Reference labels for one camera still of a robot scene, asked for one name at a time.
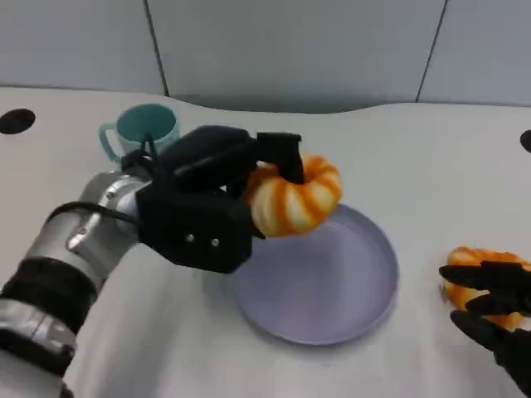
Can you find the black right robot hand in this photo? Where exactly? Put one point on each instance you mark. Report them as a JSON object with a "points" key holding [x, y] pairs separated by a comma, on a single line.
{"points": [[498, 282]]}

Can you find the orange white toy bread roll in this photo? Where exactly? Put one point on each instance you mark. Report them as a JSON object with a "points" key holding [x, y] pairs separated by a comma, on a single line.
{"points": [[469, 255], [294, 203]]}

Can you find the lilac plate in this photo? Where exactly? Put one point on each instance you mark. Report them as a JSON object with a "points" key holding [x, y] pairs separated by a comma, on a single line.
{"points": [[323, 286]]}

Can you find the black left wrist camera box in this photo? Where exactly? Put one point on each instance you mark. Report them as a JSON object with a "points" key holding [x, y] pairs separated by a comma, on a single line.
{"points": [[195, 228]]}

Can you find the pale green mug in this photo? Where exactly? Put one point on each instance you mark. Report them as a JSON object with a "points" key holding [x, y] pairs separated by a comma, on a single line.
{"points": [[141, 124]]}

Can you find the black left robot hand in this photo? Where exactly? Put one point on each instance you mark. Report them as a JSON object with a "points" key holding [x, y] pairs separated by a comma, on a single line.
{"points": [[207, 153]]}

